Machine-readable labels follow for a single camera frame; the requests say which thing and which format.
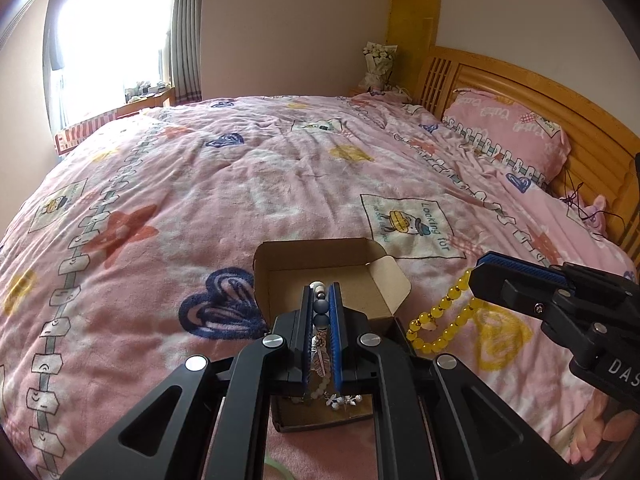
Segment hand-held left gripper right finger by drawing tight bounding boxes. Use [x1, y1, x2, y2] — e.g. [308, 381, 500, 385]
[329, 281, 586, 480]

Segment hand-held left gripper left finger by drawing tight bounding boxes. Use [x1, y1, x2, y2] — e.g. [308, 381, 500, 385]
[60, 285, 316, 480]

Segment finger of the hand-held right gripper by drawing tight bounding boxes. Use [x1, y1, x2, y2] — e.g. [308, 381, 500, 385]
[470, 262, 556, 318]
[477, 251, 576, 291]

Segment white bead bracelet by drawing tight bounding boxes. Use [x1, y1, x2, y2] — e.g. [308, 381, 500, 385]
[292, 377, 333, 403]

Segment grey bead bracelet feather charm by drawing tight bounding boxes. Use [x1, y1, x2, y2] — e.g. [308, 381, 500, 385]
[309, 282, 333, 386]

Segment black cardboard box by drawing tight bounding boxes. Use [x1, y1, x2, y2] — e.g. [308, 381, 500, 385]
[252, 237, 412, 433]

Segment yellow bead bracelet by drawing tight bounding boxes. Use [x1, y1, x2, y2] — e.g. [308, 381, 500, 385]
[406, 269, 478, 356]

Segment pink plush toy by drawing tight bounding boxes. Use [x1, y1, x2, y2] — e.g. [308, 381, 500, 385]
[582, 195, 608, 233]

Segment pink printed pillow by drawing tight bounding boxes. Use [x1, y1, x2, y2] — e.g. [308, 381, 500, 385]
[442, 87, 571, 186]

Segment wooden headboard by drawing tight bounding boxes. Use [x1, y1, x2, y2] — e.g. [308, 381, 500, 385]
[412, 46, 640, 261]

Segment pink printed blanket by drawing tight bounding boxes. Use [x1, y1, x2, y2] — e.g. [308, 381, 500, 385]
[0, 91, 640, 480]

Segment white flower bouquet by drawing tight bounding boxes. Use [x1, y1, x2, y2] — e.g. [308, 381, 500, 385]
[362, 41, 398, 92]

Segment yellow wooden pillar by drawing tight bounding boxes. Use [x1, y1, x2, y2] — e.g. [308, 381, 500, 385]
[387, 0, 446, 101]

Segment wooden desk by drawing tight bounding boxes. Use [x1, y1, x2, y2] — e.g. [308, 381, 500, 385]
[117, 86, 177, 118]

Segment small desk ornaments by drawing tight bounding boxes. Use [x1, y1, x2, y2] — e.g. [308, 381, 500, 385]
[125, 79, 168, 98]

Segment grey striped curtain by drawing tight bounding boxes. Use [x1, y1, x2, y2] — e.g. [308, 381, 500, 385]
[167, 0, 203, 106]

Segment bright window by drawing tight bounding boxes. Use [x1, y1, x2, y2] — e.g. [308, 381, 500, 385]
[45, 0, 176, 136]

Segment black cable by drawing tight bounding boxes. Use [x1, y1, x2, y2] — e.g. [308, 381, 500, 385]
[562, 170, 626, 233]

